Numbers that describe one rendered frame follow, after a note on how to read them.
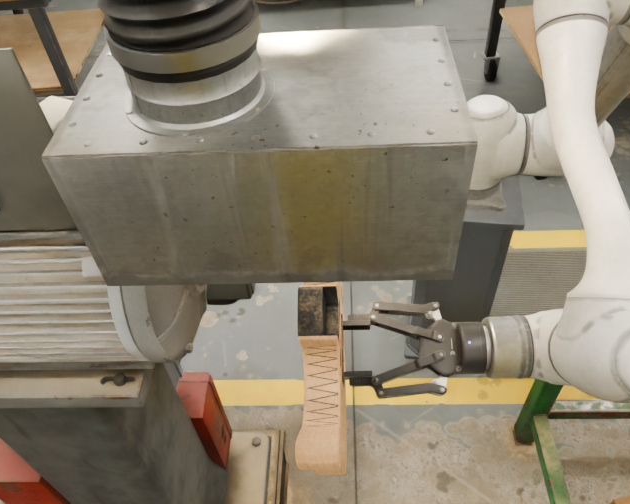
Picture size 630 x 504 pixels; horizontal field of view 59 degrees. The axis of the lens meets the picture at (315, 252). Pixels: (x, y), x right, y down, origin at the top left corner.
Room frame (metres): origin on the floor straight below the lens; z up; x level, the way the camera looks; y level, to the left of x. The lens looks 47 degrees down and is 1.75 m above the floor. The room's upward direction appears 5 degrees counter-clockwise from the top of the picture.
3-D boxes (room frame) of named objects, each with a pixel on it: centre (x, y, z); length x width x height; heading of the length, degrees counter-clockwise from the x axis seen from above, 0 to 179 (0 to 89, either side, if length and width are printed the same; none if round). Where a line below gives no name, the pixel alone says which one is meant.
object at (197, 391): (0.66, 0.40, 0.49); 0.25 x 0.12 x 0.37; 85
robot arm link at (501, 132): (1.18, -0.46, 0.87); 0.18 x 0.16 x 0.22; 80
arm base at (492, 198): (1.18, -0.43, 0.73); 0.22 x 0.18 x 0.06; 77
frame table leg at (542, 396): (0.74, -0.61, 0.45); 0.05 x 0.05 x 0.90; 85
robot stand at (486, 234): (1.18, -0.45, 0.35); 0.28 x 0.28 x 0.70; 77
